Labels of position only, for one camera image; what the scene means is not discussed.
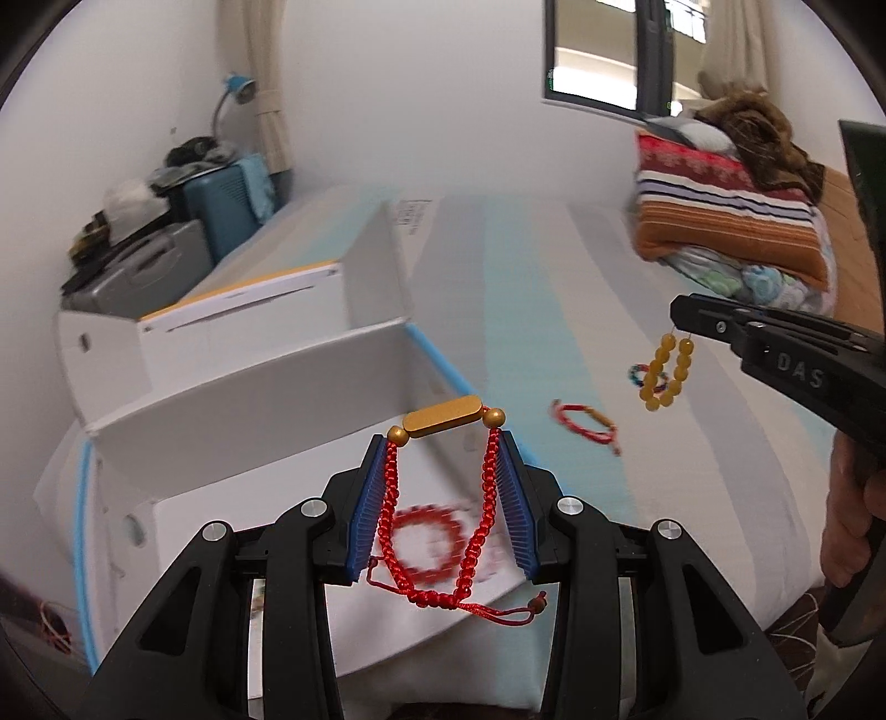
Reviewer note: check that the teal suitcase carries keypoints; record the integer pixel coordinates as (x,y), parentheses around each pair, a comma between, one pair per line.
(221,201)

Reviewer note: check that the grey pillow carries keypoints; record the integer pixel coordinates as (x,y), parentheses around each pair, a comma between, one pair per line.
(692,131)

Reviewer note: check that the brown blanket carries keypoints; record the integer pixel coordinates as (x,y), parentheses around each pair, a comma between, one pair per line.
(761,131)

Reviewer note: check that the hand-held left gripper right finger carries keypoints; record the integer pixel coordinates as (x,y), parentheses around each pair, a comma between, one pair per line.
(516,512)

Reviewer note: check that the white cardboard box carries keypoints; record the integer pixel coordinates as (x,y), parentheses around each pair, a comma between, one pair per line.
(277,388)

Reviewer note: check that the wooden headboard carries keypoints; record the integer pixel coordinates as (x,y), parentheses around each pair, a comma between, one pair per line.
(848,242)

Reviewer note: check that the white plastic bag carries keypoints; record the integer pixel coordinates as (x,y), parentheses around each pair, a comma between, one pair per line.
(124,197)

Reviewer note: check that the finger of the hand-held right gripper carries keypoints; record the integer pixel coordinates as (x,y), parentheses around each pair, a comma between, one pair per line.
(702,318)
(810,327)

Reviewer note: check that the cream curtain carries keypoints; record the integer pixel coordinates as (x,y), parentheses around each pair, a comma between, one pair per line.
(734,41)
(266,69)

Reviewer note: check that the floral quilt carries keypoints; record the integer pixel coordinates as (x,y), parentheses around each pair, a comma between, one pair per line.
(754,284)

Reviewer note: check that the dark patterned rug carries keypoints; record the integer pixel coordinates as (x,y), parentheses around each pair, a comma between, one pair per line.
(796,630)

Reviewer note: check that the blue desk lamp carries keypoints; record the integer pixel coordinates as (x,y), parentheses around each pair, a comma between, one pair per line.
(239,86)

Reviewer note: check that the black bag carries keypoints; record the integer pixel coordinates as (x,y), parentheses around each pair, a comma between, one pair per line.
(190,156)

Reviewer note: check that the dark framed window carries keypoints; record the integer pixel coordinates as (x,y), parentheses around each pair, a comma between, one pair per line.
(602,48)

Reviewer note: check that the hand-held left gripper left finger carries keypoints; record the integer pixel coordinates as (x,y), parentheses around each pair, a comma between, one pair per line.
(367,512)

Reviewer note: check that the grey hard case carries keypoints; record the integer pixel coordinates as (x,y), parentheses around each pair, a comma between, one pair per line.
(138,270)

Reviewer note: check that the person's right hand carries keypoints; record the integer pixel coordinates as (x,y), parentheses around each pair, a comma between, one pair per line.
(841,512)

